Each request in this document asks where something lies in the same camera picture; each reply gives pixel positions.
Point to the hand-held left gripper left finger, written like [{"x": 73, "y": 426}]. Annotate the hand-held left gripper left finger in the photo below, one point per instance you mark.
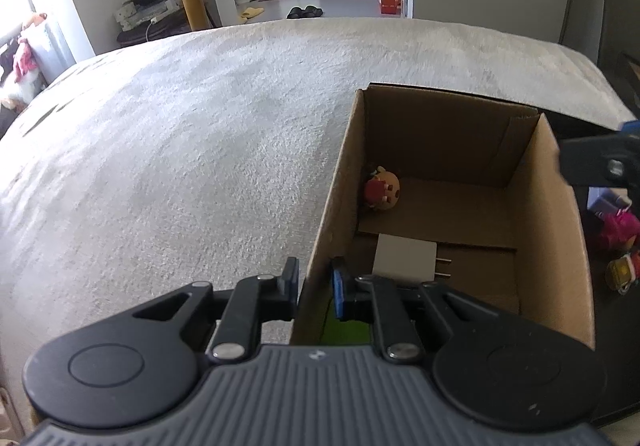
[{"x": 294, "y": 281}]

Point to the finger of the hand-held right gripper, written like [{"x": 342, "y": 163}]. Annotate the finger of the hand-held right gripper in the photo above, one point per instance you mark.
[
  {"x": 590, "y": 161},
  {"x": 631, "y": 126}
]

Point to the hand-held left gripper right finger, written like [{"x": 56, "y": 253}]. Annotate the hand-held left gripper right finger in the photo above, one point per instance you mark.
[{"x": 339, "y": 293}]

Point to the green toy box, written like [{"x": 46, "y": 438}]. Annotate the green toy box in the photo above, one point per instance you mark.
[{"x": 345, "y": 331}]

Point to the purple white toy cube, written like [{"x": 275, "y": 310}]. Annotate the purple white toy cube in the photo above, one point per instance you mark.
[{"x": 607, "y": 203}]

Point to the white wall charger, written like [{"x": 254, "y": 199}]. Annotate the white wall charger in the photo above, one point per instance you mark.
[{"x": 405, "y": 258}]

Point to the pink toy figure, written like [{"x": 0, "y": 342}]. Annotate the pink toy figure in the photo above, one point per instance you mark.
[{"x": 617, "y": 231}]

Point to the brown cardboard box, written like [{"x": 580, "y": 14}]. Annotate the brown cardboard box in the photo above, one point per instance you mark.
[{"x": 555, "y": 251}]

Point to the orange brown toy figure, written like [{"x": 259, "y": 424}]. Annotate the orange brown toy figure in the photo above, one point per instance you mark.
[{"x": 382, "y": 188}]

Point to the small multicoloured toy figure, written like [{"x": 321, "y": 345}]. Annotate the small multicoloured toy figure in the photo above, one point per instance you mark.
[{"x": 620, "y": 273}]

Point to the black tray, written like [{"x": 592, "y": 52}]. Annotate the black tray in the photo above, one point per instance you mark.
[{"x": 615, "y": 351}]

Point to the dark grey panel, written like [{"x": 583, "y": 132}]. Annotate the dark grey panel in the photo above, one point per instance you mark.
[{"x": 620, "y": 16}]

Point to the white fluffy blanket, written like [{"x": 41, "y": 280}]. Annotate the white fluffy blanket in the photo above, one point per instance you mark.
[{"x": 175, "y": 151}]

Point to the yellow slipper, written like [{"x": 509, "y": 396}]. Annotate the yellow slipper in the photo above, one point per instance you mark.
[
  {"x": 255, "y": 11},
  {"x": 245, "y": 18}
]

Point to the black slipper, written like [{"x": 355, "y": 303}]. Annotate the black slipper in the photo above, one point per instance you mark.
[
  {"x": 314, "y": 11},
  {"x": 295, "y": 13}
]

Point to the white power strip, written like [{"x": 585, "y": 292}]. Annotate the white power strip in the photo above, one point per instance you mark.
[{"x": 145, "y": 13}]

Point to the pink plush toy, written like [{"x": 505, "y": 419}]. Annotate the pink plush toy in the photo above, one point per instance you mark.
[{"x": 27, "y": 61}]

